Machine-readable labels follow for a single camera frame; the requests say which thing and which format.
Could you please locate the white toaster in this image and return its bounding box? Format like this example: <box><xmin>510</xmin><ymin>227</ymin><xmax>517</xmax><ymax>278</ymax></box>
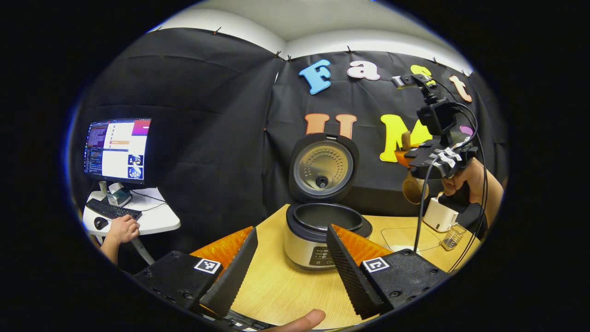
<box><xmin>423</xmin><ymin>194</ymin><xmax>460</xmax><ymax>232</ymax></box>

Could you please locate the white side table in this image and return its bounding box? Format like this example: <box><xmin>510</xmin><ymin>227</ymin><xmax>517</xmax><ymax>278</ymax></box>
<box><xmin>83</xmin><ymin>187</ymin><xmax>181</xmax><ymax>266</ymax></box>

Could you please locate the clear plastic rice box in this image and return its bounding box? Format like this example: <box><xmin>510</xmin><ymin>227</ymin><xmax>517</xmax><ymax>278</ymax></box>
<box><xmin>381</xmin><ymin>226</ymin><xmax>445</xmax><ymax>253</ymax></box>

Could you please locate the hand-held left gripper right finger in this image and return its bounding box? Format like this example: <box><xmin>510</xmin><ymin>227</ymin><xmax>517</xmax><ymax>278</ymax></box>
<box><xmin>325</xmin><ymin>224</ymin><xmax>450</xmax><ymax>321</ymax></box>

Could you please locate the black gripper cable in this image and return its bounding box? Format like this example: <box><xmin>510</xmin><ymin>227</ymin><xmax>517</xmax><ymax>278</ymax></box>
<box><xmin>413</xmin><ymin>78</ymin><xmax>489</xmax><ymax>273</ymax></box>

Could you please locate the wooden spoon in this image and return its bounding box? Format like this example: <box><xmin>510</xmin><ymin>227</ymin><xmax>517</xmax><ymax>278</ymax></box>
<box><xmin>401</xmin><ymin>131</ymin><xmax>429</xmax><ymax>205</ymax></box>

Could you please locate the clear wire chopstick holder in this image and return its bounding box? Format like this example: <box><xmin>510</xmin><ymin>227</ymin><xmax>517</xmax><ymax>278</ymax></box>
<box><xmin>442</xmin><ymin>225</ymin><xmax>466</xmax><ymax>251</ymax></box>

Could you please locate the black keyboard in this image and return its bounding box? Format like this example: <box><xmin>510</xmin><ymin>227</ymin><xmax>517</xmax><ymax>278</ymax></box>
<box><xmin>86</xmin><ymin>198</ymin><xmax>142</xmax><ymax>221</ymax></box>

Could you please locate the small grey desk device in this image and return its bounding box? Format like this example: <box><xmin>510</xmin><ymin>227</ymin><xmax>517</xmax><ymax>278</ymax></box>
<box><xmin>99</xmin><ymin>181</ymin><xmax>133</xmax><ymax>207</ymax></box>

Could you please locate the silver black rice cooker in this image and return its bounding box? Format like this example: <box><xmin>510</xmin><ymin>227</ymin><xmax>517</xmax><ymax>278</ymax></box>
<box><xmin>283</xmin><ymin>133</ymin><xmax>373</xmax><ymax>271</ymax></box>

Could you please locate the computer monitor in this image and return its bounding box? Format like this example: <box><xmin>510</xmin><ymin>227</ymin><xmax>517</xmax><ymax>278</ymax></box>
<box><xmin>84</xmin><ymin>118</ymin><xmax>152</xmax><ymax>185</ymax></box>

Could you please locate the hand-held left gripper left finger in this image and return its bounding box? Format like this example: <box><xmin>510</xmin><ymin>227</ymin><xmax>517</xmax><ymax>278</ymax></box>
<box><xmin>131</xmin><ymin>226</ymin><xmax>259</xmax><ymax>319</ymax></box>

